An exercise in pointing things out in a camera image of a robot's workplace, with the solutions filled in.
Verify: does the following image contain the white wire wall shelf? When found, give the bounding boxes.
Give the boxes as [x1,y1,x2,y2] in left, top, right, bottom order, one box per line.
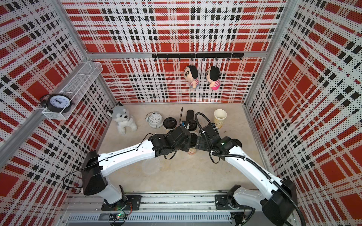
[42,61,103,120]

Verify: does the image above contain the black cup lid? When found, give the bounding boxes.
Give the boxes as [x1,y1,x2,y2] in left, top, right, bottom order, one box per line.
[187,120,198,131]
[190,133,198,148]
[163,117,177,130]
[232,138,242,148]

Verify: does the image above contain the white twin-bell alarm clock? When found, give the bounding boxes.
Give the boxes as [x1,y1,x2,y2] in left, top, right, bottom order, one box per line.
[146,112,164,129]

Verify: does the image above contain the hanging doll pink shirt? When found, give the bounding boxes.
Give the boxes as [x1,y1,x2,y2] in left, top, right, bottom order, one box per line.
[206,66,221,91]

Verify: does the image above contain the green circuit board with wires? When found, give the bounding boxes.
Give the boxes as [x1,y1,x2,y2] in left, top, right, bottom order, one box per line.
[108,210,132,226]

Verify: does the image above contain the black cup lid front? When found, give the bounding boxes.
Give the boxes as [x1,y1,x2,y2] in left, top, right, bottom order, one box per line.
[232,138,242,148]

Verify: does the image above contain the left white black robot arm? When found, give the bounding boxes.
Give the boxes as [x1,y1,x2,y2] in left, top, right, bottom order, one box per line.
[81,126,191,210]

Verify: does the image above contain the translucent paper disc front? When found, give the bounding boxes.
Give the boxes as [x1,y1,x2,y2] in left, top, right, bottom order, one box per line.
[141,159,161,175]

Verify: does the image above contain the grey husky plush toy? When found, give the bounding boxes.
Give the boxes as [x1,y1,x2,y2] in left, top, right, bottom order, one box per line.
[106,102,138,135]

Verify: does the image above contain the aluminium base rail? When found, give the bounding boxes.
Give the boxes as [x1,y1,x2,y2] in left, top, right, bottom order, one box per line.
[56,190,298,226]

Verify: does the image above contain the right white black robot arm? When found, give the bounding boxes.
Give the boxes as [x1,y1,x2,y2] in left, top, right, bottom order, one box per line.
[199,123,306,226]

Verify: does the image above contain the paper cup red flowers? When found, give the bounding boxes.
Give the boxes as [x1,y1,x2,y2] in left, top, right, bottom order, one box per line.
[188,147,197,155]

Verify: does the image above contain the black wall hook rail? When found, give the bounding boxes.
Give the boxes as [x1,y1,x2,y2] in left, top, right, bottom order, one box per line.
[152,53,245,60]

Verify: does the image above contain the black alarm clock on shelf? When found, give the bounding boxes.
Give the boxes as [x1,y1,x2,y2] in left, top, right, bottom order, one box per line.
[40,94,73,114]

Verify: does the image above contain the hanging boy doll striped shirt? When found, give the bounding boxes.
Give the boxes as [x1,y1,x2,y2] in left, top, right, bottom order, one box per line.
[183,66,199,89]

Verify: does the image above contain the black glasses case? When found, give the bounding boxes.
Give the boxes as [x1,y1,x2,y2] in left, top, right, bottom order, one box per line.
[186,110,195,121]

